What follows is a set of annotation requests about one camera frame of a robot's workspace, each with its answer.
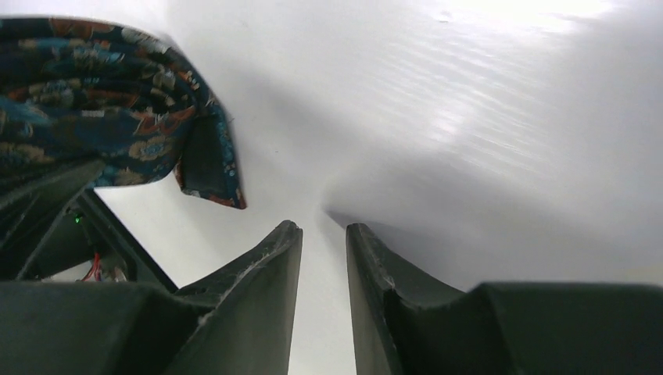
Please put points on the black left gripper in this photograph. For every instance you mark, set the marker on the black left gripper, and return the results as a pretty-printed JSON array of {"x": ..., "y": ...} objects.
[{"x": 57, "y": 233}]

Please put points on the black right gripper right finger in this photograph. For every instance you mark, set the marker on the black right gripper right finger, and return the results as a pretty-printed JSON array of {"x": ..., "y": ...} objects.
[{"x": 407, "y": 322}]

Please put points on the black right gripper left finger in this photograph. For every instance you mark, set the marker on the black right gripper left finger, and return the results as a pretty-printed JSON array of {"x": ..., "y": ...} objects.
[{"x": 237, "y": 320}]

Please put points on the dark blue floral tie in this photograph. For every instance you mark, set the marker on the dark blue floral tie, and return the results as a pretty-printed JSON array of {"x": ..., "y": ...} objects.
[{"x": 73, "y": 88}]

